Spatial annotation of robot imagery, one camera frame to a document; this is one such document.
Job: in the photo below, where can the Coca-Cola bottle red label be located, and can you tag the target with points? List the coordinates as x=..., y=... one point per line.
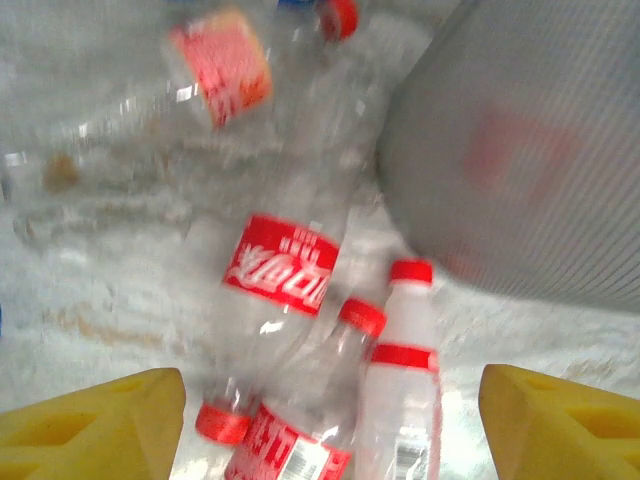
x=280, y=265

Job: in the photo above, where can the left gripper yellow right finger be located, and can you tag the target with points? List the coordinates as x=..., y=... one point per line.
x=565, y=435

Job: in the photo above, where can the white bottle red cap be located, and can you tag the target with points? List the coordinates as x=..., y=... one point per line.
x=405, y=400

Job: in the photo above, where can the clear bottle orange red label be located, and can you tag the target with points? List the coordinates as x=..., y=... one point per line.
x=220, y=65

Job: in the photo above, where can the red label bottle with barcode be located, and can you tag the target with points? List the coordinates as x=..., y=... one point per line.
x=290, y=450

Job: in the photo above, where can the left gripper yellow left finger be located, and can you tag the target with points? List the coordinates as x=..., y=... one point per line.
x=75, y=440

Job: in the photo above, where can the grey plastic bin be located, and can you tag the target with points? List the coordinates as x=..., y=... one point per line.
x=525, y=200

